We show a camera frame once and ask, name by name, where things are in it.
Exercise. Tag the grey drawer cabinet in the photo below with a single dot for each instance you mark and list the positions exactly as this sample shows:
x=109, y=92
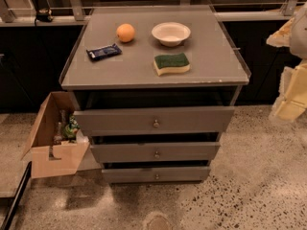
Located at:
x=129, y=80

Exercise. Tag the black device on ledge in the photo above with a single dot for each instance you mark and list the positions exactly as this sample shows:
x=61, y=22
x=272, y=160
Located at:
x=44, y=15

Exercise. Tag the black floor bar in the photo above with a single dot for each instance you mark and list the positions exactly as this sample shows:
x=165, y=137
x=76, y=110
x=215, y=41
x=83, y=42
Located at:
x=13, y=201

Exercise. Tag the green crumpled bag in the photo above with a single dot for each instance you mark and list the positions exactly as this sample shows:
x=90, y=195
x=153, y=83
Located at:
x=71, y=129

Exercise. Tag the grey middle drawer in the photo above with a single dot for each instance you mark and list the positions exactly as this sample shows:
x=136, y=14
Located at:
x=152, y=152

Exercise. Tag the grey bottom drawer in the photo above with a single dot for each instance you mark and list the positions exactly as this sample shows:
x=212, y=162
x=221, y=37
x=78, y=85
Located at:
x=146, y=175

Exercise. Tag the grey drawer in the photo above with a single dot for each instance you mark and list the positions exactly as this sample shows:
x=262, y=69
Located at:
x=146, y=175
x=168, y=120
x=152, y=152

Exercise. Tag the clear bottle in box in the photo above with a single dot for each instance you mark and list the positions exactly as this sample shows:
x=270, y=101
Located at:
x=58, y=134

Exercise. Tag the white paper bowl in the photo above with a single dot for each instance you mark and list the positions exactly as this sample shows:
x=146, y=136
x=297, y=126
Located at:
x=170, y=34

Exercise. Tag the grey top drawer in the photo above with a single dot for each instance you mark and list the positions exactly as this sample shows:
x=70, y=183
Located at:
x=168, y=120

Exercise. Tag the orange fruit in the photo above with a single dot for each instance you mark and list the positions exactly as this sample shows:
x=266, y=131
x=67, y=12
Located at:
x=125, y=32

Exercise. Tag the green yellow sponge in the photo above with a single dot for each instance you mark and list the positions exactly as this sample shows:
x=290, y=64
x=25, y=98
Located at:
x=171, y=64

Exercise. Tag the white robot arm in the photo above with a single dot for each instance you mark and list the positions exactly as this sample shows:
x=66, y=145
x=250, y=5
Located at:
x=293, y=34

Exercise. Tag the brown cardboard box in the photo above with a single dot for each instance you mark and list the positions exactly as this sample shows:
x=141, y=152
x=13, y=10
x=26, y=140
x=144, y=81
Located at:
x=49, y=159

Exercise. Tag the blue snack bar wrapper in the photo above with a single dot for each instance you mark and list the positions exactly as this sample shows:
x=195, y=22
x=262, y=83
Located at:
x=104, y=52

